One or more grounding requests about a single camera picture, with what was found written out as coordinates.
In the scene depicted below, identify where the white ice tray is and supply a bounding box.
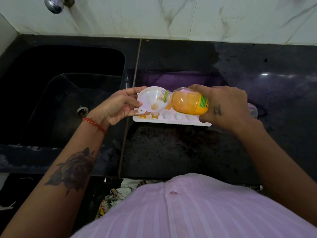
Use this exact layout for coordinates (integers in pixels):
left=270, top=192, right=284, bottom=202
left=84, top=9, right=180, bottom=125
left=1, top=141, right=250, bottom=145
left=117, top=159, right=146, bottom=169
left=132, top=89, right=213, bottom=128

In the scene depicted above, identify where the red thread bracelet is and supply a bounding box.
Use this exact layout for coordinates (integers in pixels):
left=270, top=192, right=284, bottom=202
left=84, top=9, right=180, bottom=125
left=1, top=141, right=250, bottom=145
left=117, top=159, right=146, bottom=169
left=82, top=117, right=108, bottom=136

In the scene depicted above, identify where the white plastic funnel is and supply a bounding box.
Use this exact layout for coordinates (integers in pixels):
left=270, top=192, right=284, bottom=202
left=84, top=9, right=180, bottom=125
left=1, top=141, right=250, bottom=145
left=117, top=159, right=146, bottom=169
left=136, top=86, right=172, bottom=114

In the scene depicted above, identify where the person's right forearm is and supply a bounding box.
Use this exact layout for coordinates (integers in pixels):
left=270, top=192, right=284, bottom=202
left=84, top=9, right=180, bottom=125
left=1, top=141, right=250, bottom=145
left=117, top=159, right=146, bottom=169
left=234, top=121, right=317, bottom=227

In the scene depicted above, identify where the orange juice bottle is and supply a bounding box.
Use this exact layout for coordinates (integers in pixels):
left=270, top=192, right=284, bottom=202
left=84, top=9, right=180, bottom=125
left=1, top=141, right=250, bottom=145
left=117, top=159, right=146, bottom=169
left=158, top=87, right=259, bottom=119

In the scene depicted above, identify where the person's left hand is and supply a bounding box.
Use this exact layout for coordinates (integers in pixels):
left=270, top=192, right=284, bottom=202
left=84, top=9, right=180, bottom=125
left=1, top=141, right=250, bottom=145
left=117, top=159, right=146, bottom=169
left=87, top=86, right=151, bottom=129

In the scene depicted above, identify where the black sink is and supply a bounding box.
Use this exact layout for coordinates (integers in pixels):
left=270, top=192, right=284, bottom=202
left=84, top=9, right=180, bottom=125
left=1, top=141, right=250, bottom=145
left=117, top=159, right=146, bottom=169
left=0, top=44, right=126, bottom=149

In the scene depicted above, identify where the person's left forearm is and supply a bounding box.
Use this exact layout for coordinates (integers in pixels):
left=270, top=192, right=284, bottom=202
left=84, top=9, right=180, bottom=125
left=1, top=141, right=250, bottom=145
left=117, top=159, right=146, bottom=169
left=1, top=119, right=107, bottom=238

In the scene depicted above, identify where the pale pink shirt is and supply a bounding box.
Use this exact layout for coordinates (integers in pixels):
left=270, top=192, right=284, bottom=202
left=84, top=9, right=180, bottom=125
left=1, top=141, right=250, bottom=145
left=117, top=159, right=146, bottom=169
left=69, top=173, right=317, bottom=238

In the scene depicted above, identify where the person's right hand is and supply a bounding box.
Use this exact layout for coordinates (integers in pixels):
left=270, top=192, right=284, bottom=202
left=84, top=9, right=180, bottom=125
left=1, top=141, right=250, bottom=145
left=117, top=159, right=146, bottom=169
left=188, top=84, right=263, bottom=133

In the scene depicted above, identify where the floral patterned cloth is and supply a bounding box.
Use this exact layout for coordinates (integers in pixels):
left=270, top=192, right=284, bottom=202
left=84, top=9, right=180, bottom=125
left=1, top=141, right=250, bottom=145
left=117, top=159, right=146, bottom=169
left=95, top=179, right=150, bottom=220

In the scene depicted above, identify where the chrome wall tap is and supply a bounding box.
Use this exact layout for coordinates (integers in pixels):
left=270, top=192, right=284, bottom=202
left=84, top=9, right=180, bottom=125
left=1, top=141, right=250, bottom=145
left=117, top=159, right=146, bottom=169
left=44, top=0, right=75, bottom=15

